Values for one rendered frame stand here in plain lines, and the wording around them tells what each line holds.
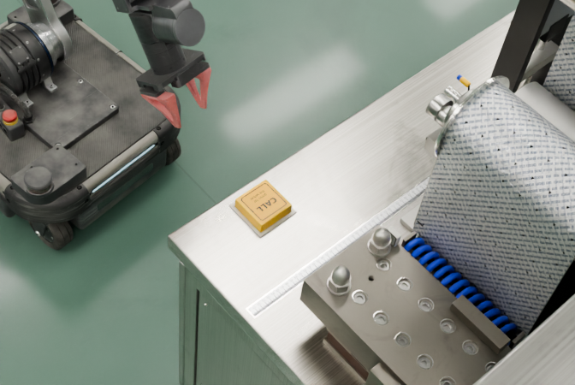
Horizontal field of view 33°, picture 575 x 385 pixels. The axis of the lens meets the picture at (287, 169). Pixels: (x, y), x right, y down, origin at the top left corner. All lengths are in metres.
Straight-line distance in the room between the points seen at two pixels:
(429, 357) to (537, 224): 0.26
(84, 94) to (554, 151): 1.63
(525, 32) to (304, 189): 0.46
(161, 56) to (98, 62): 1.27
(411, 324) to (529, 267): 0.19
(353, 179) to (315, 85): 1.37
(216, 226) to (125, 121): 1.04
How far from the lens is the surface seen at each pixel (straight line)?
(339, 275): 1.42
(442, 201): 1.44
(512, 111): 1.34
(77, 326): 2.59
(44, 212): 2.53
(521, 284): 1.43
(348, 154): 1.77
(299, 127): 2.97
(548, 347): 0.75
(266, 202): 1.66
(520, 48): 1.68
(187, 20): 1.46
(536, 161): 1.31
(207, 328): 1.75
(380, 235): 1.47
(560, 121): 1.47
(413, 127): 1.84
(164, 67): 1.54
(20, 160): 2.60
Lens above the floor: 2.28
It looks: 53 degrees down
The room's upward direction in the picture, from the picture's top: 8 degrees clockwise
